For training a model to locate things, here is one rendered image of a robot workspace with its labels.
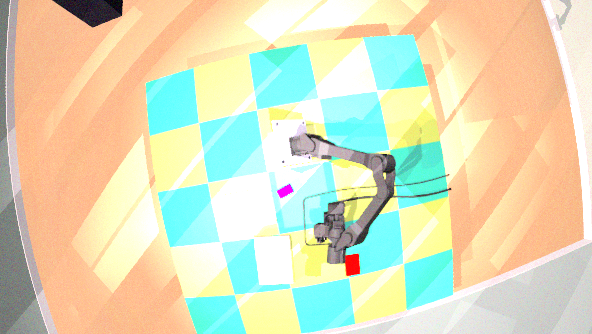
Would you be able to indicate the small purple block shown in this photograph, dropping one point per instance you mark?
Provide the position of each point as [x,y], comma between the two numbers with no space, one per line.
[284,191]

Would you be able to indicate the red block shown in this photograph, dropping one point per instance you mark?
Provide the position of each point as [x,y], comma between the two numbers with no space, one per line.
[352,264]

